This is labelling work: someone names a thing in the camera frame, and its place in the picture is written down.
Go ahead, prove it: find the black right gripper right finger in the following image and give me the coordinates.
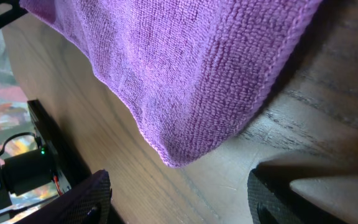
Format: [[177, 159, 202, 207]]
[[247, 169, 345, 224]]

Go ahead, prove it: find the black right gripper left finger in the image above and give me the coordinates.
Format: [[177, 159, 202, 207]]
[[17, 170, 111, 224]]

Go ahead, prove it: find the purple microfiber cloth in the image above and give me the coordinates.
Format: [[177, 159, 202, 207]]
[[20, 0, 321, 167]]

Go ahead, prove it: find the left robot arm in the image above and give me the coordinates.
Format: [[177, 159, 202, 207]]
[[0, 132, 56, 210]]

